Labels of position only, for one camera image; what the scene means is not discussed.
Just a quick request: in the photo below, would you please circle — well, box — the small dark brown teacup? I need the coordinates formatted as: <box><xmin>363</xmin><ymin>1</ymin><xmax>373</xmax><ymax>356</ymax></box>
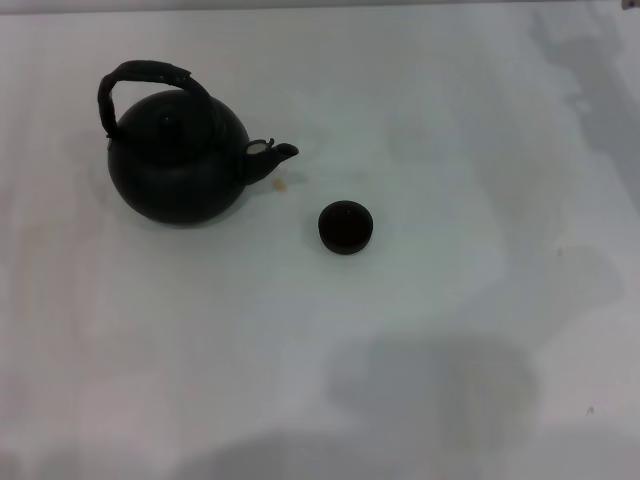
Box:
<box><xmin>317</xmin><ymin>199</ymin><xmax>376</xmax><ymax>255</ymax></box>

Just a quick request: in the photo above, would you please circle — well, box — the black round teapot with handle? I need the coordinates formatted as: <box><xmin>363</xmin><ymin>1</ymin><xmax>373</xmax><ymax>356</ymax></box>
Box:
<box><xmin>97</xmin><ymin>59</ymin><xmax>301</xmax><ymax>229</ymax></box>

